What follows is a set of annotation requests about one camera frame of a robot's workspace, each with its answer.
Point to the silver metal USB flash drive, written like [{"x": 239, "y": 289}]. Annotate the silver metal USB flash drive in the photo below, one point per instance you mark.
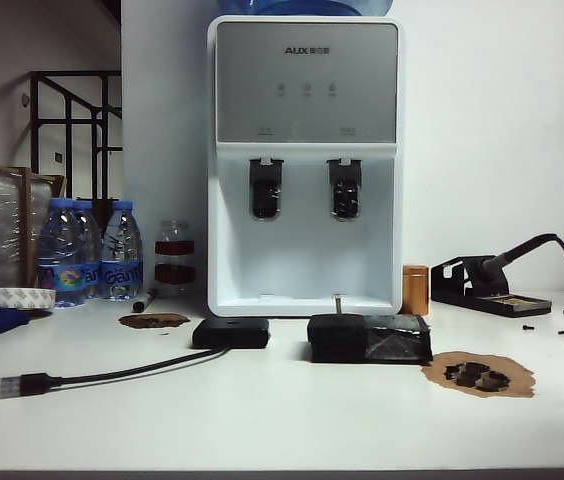
[{"x": 337, "y": 305}]

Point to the black sponge block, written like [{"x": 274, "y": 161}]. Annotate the black sponge block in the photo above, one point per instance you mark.
[{"x": 337, "y": 340}]

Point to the black USB hub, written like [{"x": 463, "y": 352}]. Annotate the black USB hub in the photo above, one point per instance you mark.
[{"x": 229, "y": 334}]

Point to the white AUX water dispenser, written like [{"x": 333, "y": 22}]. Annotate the white AUX water dispenser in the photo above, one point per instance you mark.
[{"x": 302, "y": 250}]

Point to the dark grey dispenser tap paddle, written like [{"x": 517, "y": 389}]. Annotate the dark grey dispenser tap paddle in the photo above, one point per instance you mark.
[
  {"x": 266, "y": 190},
  {"x": 344, "y": 190}
]

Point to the clear bottle with red bands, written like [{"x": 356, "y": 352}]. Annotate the clear bottle with red bands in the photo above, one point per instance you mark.
[{"x": 175, "y": 272}]

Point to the gold metal cylinder can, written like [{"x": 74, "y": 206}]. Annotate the gold metal cylinder can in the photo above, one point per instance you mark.
[{"x": 415, "y": 290}]

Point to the black marker pen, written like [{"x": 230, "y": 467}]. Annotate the black marker pen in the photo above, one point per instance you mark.
[{"x": 145, "y": 301}]

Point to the clear water bottle blue cap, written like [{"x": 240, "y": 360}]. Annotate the clear water bottle blue cap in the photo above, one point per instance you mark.
[
  {"x": 123, "y": 250},
  {"x": 62, "y": 250},
  {"x": 93, "y": 240}
]

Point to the black soldering iron stand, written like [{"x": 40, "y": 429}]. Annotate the black soldering iron stand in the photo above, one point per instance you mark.
[{"x": 462, "y": 292}]

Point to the black soldering iron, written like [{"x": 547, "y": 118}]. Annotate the black soldering iron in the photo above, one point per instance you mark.
[{"x": 489, "y": 267}]

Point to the small black foam scraps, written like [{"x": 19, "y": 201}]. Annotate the small black foam scraps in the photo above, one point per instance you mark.
[{"x": 472, "y": 375}]

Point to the blue water jug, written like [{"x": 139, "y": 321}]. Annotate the blue water jug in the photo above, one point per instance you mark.
[{"x": 302, "y": 6}]

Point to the black stair railing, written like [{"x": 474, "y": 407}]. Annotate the black stair railing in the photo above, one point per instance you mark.
[{"x": 69, "y": 120}]

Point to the brown worn table patch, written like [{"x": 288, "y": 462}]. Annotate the brown worn table patch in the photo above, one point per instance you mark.
[{"x": 517, "y": 380}]

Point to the white tape roll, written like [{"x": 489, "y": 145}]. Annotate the white tape roll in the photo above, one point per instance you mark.
[{"x": 7, "y": 297}]

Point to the small dark wall sign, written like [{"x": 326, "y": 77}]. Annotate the small dark wall sign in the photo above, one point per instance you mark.
[{"x": 59, "y": 157}]

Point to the wooden frame with plastic wrap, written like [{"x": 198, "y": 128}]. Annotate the wooden frame with plastic wrap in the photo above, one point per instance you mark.
[{"x": 2, "y": 225}]

